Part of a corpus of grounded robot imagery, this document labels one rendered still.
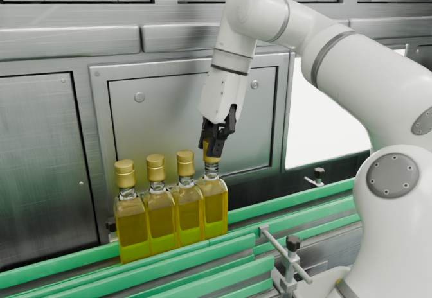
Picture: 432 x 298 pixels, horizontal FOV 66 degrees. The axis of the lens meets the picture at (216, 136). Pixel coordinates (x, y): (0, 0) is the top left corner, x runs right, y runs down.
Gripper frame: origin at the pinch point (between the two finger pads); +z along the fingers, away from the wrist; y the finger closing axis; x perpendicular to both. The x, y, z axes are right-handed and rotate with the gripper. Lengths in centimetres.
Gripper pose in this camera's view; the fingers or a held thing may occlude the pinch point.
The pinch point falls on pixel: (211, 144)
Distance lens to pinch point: 66.7
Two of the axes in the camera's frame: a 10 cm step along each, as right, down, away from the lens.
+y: 4.0, 3.4, -8.5
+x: 8.8, 1.0, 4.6
